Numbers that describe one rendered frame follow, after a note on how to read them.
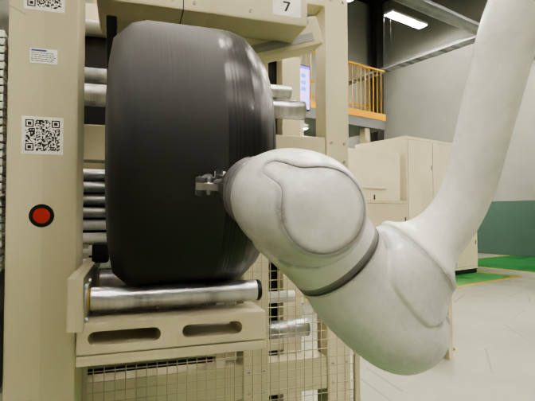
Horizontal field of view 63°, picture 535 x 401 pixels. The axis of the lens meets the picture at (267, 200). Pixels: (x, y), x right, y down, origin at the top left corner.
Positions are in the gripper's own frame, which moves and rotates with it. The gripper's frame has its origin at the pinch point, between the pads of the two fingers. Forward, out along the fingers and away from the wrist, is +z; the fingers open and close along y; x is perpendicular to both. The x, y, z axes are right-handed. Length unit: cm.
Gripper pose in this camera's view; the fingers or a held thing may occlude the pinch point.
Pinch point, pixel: (222, 181)
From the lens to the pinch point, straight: 74.0
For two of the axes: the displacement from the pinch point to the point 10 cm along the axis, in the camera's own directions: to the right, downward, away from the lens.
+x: -0.4, 9.9, 1.0
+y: -9.5, 0.0, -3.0
